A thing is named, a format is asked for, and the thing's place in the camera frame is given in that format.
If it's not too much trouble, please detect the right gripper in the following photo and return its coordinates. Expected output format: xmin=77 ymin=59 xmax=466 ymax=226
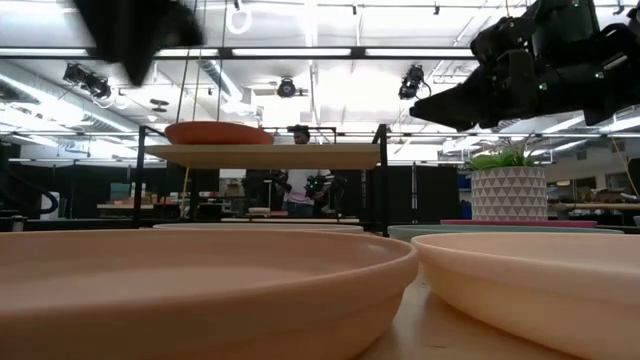
xmin=409 ymin=49 xmax=549 ymax=132

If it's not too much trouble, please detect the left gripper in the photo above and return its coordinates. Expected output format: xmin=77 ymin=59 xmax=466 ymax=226
xmin=74 ymin=0 xmax=204 ymax=86

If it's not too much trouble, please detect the blue plate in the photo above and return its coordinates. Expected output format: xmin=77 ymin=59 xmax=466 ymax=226
xmin=387 ymin=224 xmax=625 ymax=244

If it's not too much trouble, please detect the pink plate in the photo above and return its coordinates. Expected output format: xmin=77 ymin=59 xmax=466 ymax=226
xmin=439 ymin=218 xmax=599 ymax=229

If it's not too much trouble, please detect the peach plate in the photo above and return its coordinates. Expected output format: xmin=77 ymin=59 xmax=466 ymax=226
xmin=410 ymin=232 xmax=640 ymax=360

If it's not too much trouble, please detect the grey plate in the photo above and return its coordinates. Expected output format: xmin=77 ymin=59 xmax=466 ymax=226
xmin=152 ymin=222 xmax=365 ymax=235

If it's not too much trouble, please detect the brown plate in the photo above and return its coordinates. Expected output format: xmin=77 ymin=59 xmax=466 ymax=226
xmin=0 ymin=228 xmax=420 ymax=360

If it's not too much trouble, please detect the black ceiling spotlight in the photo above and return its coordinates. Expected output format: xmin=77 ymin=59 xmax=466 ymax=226
xmin=63 ymin=63 xmax=89 ymax=85
xmin=398 ymin=64 xmax=426 ymax=100
xmin=276 ymin=77 xmax=299 ymax=99
xmin=87 ymin=74 xmax=114 ymax=100

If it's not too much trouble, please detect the potted succulent in patterned pot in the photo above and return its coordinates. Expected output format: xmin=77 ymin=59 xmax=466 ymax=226
xmin=464 ymin=137 xmax=549 ymax=222

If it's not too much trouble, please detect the orange plate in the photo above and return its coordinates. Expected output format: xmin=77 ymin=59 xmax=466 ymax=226
xmin=163 ymin=120 xmax=275 ymax=146

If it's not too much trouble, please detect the black dish rack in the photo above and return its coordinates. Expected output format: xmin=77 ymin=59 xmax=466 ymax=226
xmin=132 ymin=123 xmax=391 ymax=239

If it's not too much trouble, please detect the person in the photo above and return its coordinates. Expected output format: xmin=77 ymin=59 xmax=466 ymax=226
xmin=282 ymin=124 xmax=335 ymax=219

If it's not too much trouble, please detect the black overhead frame bar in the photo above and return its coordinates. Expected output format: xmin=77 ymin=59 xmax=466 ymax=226
xmin=0 ymin=46 xmax=476 ymax=61

